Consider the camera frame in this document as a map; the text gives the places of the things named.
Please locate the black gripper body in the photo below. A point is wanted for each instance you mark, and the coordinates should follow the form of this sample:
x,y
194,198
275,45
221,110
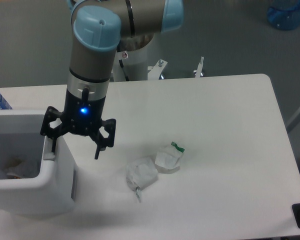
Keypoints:
x,y
82,118

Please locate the white push-lid trash can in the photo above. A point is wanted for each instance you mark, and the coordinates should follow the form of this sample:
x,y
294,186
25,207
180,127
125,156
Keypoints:
x,y
36,177

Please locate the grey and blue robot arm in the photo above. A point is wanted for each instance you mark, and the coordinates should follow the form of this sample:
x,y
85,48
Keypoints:
x,y
98,26

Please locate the crumpled white wrapper with text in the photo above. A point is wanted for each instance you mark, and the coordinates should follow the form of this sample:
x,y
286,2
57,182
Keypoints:
x,y
140,174

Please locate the crumpled white wrapper green strip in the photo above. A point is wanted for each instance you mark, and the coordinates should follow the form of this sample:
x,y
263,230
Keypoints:
x,y
168,158

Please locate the large blue water jug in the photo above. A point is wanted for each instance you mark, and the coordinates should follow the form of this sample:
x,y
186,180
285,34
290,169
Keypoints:
x,y
284,14

